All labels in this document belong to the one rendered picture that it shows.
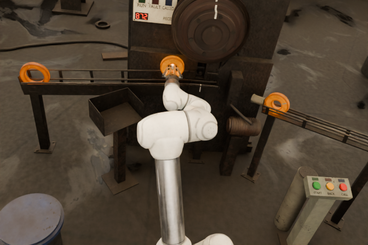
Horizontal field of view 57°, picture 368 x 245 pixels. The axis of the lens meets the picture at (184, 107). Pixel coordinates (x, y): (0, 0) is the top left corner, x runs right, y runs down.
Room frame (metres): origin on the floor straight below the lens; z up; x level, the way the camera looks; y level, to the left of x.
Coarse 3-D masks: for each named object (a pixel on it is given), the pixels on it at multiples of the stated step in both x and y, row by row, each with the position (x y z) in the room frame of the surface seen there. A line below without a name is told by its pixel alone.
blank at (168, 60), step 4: (168, 56) 1.87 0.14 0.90; (172, 56) 1.87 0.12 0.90; (176, 56) 1.88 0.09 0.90; (164, 60) 1.85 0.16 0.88; (168, 60) 1.85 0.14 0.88; (172, 60) 1.85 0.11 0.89; (176, 60) 1.85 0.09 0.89; (180, 60) 1.86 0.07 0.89; (160, 64) 1.86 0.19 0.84; (164, 64) 1.85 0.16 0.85; (168, 64) 1.85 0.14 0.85; (176, 64) 1.86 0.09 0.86; (180, 64) 1.86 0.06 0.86; (160, 68) 1.85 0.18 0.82; (164, 68) 1.85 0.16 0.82; (180, 68) 1.86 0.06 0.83; (168, 72) 1.85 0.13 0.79; (172, 72) 1.86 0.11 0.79; (176, 72) 1.86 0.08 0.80
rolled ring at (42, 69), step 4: (28, 64) 1.78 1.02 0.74; (32, 64) 1.78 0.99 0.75; (36, 64) 1.79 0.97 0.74; (40, 64) 1.81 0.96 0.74; (24, 68) 1.77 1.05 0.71; (28, 68) 1.78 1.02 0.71; (36, 68) 1.78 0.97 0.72; (40, 68) 1.79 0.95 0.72; (44, 68) 1.80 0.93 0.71; (20, 72) 1.77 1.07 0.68; (24, 72) 1.77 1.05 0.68; (44, 72) 1.79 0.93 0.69; (48, 72) 1.81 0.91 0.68; (20, 76) 1.77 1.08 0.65; (24, 76) 1.77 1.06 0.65; (44, 76) 1.79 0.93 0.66; (48, 76) 1.79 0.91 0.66; (24, 80) 1.77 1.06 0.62; (28, 80) 1.78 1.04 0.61; (32, 80) 1.80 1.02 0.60; (44, 80) 1.79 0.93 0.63; (48, 80) 1.79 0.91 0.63
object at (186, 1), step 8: (184, 0) 1.87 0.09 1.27; (192, 0) 1.87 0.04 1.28; (232, 0) 1.89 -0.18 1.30; (184, 8) 1.86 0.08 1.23; (240, 8) 1.90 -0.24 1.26; (176, 16) 1.86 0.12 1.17; (248, 16) 1.91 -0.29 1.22; (176, 24) 1.86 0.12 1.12; (248, 24) 1.91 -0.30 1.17; (176, 32) 1.86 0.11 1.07; (248, 32) 1.91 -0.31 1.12; (176, 40) 1.86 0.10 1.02; (240, 48) 1.91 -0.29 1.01; (192, 56) 1.87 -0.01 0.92
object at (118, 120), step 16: (96, 96) 1.59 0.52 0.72; (112, 96) 1.65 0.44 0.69; (128, 96) 1.71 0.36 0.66; (96, 112) 1.47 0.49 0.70; (112, 112) 1.61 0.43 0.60; (128, 112) 1.62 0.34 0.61; (112, 128) 1.47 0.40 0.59; (112, 176) 1.59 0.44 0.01; (128, 176) 1.62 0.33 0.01; (112, 192) 1.45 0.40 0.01
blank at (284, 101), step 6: (270, 96) 1.83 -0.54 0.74; (276, 96) 1.81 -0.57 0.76; (282, 96) 1.79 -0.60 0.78; (270, 102) 1.82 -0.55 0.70; (282, 102) 1.78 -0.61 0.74; (288, 102) 1.78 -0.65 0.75; (276, 108) 1.80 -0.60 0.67; (282, 108) 1.78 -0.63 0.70; (288, 108) 1.77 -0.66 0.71; (276, 114) 1.79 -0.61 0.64
